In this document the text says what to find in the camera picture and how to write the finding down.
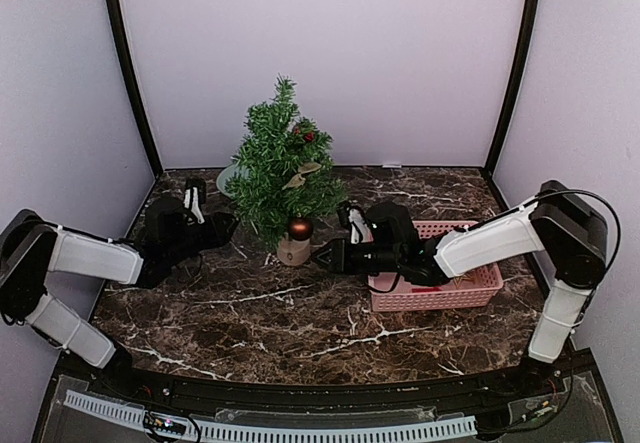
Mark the black frame post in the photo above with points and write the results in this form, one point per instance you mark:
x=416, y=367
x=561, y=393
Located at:
x=117, y=24
x=520, y=57

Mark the black front rail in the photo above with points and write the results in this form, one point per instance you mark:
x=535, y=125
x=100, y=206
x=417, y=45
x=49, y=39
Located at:
x=482, y=392

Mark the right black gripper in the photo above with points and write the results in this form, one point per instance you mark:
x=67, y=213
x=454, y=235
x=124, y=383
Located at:
x=340, y=260

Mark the right black frame post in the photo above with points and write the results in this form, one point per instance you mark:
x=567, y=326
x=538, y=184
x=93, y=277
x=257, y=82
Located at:
x=520, y=57

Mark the left black frame post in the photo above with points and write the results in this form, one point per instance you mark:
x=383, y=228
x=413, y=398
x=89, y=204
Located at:
x=117, y=24

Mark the red ribbon bow ornament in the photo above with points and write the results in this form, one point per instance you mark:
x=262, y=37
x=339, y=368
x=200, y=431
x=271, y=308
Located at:
x=425, y=290

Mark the pale green plate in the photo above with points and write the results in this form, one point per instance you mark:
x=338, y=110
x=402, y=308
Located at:
x=224, y=177

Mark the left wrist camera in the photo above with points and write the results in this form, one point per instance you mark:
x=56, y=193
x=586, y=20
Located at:
x=194, y=197

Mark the brown ball ornament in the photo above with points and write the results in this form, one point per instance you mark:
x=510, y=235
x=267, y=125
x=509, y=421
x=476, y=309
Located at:
x=300, y=229

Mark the pink plastic basket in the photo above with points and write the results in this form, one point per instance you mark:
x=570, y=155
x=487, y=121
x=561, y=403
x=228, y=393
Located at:
x=401, y=298

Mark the gold star ornament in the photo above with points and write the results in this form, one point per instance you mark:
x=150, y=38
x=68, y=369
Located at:
x=466, y=282

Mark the small green christmas tree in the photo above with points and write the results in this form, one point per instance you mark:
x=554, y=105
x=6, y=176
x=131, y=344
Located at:
x=267, y=158

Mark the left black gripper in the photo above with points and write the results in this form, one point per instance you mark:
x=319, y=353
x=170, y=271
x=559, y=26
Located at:
x=218, y=234

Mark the white slotted cable duct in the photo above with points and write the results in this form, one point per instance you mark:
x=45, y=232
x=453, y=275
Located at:
x=171, y=428

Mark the brown reindeer ornament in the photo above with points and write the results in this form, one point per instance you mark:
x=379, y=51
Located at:
x=299, y=178

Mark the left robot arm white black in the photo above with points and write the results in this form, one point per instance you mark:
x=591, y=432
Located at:
x=32, y=248

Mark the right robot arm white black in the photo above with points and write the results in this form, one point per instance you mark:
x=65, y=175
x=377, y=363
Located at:
x=556, y=220

